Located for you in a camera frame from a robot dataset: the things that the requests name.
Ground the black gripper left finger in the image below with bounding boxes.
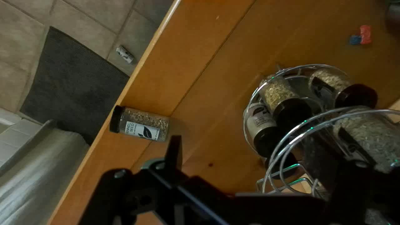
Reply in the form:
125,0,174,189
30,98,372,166
78,133,235,225

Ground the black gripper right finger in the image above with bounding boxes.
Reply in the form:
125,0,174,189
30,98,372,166
249,134,400,225

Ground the spice bottle with black cap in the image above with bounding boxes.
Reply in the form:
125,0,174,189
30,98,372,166
259,76,323,131
333,108,400,172
109,103,172,142
309,67,379,109
244,101,285,157

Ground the grey curtain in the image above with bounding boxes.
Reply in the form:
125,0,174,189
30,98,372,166
0,117,92,225

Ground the dark floor mat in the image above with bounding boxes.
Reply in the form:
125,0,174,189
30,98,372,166
19,26,132,144

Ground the small white floor object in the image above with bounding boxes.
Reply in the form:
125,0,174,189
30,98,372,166
115,42,138,64

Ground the wooden dresser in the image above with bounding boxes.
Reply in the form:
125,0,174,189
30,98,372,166
48,0,400,225

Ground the small red and blue object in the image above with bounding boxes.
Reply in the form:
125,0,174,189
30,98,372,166
349,23,373,47

